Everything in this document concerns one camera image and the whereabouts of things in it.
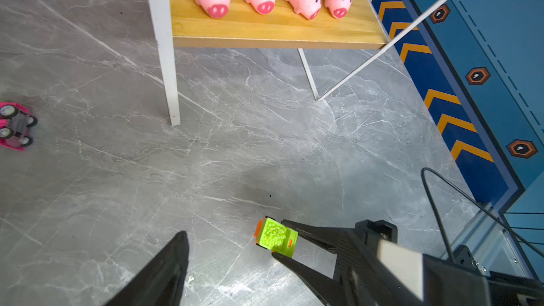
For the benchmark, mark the orange green toy car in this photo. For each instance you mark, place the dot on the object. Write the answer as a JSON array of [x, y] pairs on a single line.
[[276, 237]]

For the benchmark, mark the pink toy truck striped roof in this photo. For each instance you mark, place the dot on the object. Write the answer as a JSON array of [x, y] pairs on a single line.
[[16, 124]]

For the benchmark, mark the wooden two-tier shelf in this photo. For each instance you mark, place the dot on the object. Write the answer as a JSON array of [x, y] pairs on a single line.
[[184, 24]]

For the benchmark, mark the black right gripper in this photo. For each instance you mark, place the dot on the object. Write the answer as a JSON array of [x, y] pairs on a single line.
[[374, 269]]

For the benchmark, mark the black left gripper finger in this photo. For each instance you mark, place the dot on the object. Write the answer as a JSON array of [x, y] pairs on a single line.
[[161, 281]]

